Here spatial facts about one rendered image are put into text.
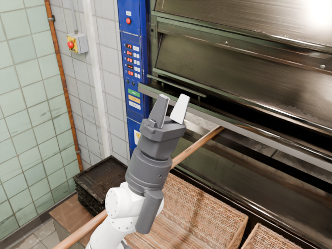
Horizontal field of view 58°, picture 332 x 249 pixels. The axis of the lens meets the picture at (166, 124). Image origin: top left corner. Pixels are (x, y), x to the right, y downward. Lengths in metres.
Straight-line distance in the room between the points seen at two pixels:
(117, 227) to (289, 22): 0.82
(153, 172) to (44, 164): 1.91
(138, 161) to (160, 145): 0.06
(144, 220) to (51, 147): 1.84
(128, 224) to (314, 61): 0.78
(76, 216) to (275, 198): 1.15
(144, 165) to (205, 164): 0.98
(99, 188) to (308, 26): 1.30
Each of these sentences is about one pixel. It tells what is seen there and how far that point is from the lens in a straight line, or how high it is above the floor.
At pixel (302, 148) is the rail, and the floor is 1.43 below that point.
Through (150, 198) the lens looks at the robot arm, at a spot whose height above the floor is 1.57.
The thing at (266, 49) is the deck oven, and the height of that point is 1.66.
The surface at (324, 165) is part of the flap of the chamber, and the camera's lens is 1.09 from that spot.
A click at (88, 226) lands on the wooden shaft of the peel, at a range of 1.09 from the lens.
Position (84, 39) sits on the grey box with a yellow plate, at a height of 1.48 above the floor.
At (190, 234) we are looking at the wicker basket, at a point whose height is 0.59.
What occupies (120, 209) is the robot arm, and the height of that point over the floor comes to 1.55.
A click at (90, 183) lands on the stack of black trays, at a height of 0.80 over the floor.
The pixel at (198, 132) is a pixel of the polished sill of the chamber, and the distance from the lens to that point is 1.51.
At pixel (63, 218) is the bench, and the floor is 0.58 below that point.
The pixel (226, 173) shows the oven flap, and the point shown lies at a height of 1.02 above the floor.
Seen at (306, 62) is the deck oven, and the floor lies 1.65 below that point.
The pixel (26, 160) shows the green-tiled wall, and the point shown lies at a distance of 2.38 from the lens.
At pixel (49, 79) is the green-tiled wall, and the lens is 2.23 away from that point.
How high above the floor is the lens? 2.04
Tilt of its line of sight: 33 degrees down
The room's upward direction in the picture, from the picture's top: straight up
